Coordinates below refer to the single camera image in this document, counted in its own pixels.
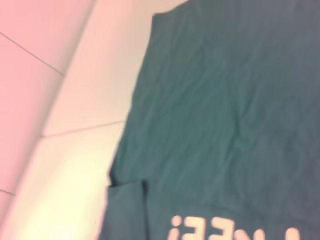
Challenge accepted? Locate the teal blue printed T-shirt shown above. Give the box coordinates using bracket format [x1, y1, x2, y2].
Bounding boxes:
[96, 0, 320, 240]

